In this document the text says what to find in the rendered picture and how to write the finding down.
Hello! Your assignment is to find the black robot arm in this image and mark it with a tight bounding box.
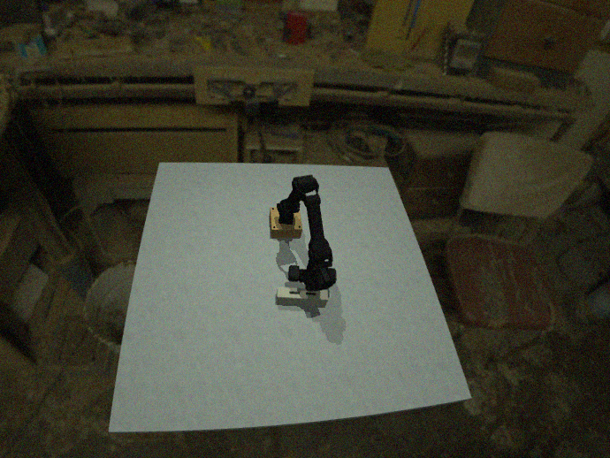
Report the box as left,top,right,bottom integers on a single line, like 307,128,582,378
277,174,333,292

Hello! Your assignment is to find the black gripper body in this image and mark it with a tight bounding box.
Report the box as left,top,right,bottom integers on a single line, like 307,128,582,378
288,265,337,284

